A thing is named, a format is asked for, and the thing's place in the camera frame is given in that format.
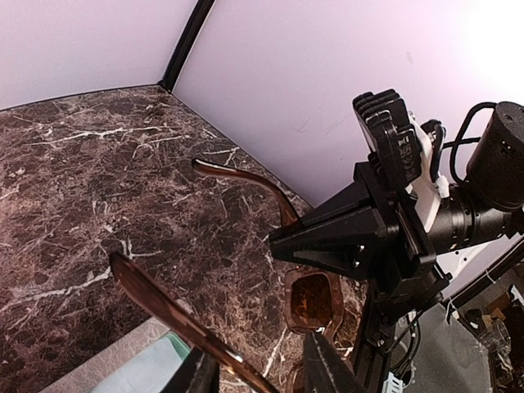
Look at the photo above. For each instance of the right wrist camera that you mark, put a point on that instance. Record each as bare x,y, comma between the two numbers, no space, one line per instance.
408,152

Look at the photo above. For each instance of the blue cleaning cloth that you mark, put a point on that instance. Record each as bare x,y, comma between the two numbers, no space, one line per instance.
150,370

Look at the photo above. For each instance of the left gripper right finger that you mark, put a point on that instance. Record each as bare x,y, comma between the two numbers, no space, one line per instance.
324,371

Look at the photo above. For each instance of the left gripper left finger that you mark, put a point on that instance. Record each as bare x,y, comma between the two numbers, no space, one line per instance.
199,373

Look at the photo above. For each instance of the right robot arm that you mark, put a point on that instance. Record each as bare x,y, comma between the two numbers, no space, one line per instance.
488,202

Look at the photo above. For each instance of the light grey glasses case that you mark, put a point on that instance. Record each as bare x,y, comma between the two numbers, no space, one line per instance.
86,376

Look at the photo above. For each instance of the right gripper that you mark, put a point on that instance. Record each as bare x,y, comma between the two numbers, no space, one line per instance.
346,236

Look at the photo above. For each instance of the black front rail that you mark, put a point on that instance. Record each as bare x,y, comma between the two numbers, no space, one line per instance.
371,356

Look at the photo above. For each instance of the white cable duct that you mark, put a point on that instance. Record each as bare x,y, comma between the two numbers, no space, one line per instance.
396,382

